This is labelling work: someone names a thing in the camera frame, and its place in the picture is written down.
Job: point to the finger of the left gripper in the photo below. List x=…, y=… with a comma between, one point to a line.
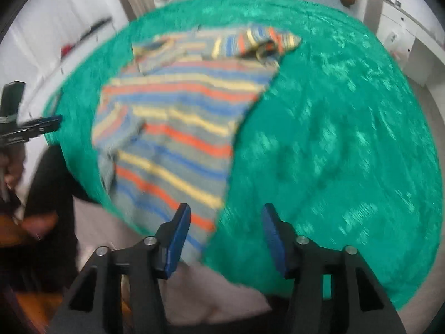
x=11, y=97
x=39, y=126

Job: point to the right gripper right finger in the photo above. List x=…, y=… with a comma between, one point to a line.
x=334, y=291

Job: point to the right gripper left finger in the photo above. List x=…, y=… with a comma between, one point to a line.
x=93, y=304

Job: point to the striped knit sweater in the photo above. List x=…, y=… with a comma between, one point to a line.
x=165, y=126

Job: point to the black clothes on cabinet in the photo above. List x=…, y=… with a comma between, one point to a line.
x=95, y=27

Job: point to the person's left hand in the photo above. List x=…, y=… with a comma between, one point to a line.
x=12, y=161

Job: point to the red cloth on cabinet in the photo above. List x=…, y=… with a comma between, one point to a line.
x=66, y=49

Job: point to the white drawer cabinet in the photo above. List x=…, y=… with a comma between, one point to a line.
x=37, y=62

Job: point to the green floral bedspread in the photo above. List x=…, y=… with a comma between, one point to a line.
x=338, y=143

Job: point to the white desk unit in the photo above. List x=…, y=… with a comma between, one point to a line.
x=415, y=49

